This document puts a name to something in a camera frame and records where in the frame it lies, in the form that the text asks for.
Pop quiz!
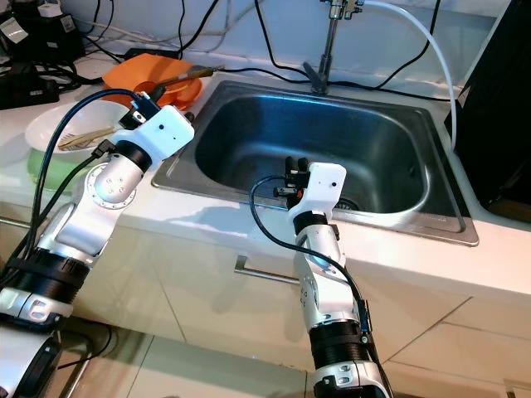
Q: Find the light green plate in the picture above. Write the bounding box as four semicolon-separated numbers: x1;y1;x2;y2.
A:
27;145;85;188

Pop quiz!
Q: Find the brown wooden utensil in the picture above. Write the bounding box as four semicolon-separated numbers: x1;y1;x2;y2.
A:
162;66;226;89

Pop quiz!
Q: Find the wooden chopstick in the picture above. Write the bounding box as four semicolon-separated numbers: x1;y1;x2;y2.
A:
56;126;124;145
58;130;127;153

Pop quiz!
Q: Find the stainless steel sink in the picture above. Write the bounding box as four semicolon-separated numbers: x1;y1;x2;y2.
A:
151;79;480;247

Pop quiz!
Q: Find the white bowl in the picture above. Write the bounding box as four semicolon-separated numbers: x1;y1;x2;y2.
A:
25;101;134;167

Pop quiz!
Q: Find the chrome faucet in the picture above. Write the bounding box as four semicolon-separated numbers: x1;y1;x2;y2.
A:
303;0;368;94

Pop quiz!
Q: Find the black power strip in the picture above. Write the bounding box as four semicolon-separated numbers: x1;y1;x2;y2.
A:
0;73;61;109

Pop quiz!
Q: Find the black power adapter box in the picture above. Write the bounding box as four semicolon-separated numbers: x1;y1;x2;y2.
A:
7;0;85;64

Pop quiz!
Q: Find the black appliance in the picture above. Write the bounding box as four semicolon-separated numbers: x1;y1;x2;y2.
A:
455;0;531;225

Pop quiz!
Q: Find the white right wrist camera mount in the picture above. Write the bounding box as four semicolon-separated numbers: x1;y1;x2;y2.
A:
289;162;348;221

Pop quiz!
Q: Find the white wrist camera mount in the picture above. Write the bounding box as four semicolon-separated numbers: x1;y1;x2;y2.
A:
289;162;348;221
120;106;197;163

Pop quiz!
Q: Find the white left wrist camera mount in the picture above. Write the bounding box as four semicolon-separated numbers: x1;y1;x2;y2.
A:
120;106;197;163

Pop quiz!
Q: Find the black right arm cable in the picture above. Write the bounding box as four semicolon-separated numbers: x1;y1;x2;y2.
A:
249;174;370;328

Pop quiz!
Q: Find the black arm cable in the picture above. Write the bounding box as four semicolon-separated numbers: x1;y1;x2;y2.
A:
249;174;370;328
41;88;144;218

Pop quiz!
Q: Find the metal cabinet handle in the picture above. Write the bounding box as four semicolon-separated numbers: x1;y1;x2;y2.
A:
233;255;301;288
0;216;44;231

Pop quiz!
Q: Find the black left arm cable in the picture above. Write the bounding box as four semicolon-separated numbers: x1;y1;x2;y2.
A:
41;88;144;218

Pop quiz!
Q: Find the black counter cable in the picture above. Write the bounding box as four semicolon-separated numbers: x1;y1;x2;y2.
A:
216;65;457;100

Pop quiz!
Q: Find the white water hose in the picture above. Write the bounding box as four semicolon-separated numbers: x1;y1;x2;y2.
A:
361;0;458;151

